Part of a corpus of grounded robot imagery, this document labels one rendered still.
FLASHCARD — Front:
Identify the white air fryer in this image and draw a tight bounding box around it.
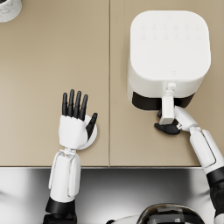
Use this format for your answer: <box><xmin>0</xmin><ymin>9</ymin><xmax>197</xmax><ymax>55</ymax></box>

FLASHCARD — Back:
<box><xmin>126</xmin><ymin>10</ymin><xmax>212</xmax><ymax>126</ymax></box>

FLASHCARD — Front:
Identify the white round plate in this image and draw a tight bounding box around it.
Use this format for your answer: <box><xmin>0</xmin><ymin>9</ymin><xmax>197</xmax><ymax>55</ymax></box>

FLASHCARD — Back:
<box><xmin>76</xmin><ymin>114</ymin><xmax>98</xmax><ymax>151</ymax></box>

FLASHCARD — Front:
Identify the white marbled round pot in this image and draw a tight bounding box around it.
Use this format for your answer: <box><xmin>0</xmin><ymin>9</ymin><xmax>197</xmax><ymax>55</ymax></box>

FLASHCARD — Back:
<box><xmin>0</xmin><ymin>0</ymin><xmax>23</xmax><ymax>24</ymax></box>

